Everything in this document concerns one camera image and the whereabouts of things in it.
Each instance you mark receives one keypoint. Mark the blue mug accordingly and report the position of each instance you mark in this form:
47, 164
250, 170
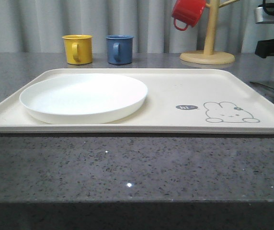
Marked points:
119, 49

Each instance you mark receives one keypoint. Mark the grey curtain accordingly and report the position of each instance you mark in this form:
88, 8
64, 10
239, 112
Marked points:
38, 25

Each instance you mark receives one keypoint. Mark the cream rabbit serving tray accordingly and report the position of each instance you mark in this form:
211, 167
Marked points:
178, 101

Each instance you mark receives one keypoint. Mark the wooden mug tree stand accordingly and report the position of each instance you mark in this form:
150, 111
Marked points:
209, 56

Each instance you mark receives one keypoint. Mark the yellow mug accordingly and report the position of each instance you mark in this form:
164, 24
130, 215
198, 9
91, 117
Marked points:
78, 48

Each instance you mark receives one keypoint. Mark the red mug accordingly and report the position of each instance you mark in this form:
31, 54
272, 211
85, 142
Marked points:
188, 12

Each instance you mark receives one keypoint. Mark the white round plate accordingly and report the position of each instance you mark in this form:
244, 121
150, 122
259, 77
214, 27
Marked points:
93, 98

